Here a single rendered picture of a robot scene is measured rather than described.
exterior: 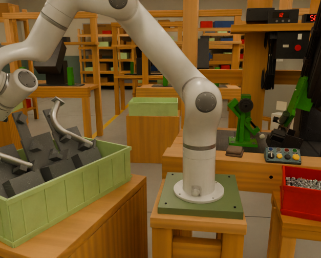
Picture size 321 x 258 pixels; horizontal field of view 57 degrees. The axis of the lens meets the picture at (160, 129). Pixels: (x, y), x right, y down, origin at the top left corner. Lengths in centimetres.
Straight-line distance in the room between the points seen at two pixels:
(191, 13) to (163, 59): 103
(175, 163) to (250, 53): 87
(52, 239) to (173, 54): 72
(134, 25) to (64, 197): 66
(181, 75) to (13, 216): 70
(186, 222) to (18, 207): 54
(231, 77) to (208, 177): 108
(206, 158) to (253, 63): 102
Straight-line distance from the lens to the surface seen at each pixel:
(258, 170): 144
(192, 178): 106
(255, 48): 194
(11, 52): 102
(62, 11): 100
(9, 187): 125
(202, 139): 101
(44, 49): 102
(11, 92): 107
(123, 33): 1116
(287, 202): 121
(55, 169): 134
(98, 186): 128
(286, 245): 125
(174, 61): 96
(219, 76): 203
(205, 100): 91
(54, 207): 114
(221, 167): 143
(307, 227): 121
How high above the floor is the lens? 139
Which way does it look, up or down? 15 degrees down
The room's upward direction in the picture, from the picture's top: straight up
